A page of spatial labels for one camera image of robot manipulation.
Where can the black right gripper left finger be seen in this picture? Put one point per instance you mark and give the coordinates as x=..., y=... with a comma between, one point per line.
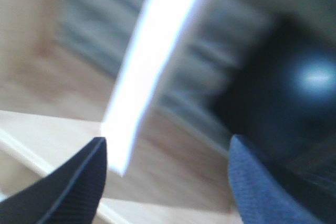
x=70, y=194

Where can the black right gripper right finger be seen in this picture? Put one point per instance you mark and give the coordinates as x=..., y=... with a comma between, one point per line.
x=259, y=197

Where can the white paper sheet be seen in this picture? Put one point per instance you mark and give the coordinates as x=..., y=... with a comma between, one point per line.
x=162, y=31

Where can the wooden shelf unit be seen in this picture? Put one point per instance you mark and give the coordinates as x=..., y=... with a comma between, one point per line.
x=52, y=103

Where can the silver laptop computer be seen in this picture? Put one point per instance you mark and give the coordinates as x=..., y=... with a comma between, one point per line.
x=282, y=102

